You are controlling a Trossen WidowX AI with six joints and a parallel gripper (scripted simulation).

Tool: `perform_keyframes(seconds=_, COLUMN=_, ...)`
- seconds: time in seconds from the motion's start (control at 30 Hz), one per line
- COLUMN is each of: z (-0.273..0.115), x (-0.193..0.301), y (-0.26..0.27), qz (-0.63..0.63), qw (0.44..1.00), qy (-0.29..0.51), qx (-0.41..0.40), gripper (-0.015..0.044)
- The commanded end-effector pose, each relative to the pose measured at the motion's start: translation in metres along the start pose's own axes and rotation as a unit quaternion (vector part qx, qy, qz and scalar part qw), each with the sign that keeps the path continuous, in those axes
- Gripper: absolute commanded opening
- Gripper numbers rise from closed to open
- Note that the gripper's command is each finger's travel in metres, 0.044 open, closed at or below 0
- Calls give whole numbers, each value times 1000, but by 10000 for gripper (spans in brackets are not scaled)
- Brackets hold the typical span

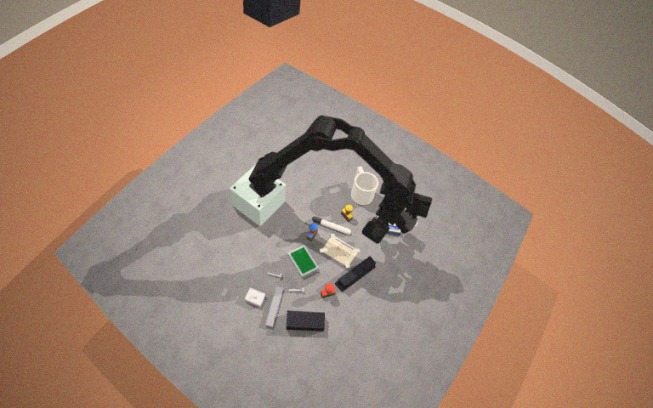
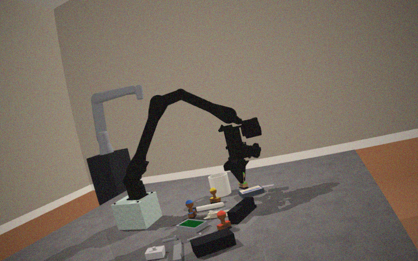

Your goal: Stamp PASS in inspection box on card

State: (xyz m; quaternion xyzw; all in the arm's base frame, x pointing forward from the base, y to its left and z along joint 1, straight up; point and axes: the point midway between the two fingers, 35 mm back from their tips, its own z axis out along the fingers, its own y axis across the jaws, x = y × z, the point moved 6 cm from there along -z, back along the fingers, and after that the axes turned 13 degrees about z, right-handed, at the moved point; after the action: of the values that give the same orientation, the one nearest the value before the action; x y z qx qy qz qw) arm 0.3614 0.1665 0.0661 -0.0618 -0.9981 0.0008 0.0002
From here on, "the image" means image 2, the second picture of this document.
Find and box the red-handled rubber stamp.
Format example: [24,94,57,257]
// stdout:
[217,210,232,231]

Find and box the cream rounded cylinder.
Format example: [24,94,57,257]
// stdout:
[193,202,224,212]

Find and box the cream cup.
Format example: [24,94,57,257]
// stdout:
[208,172,231,197]

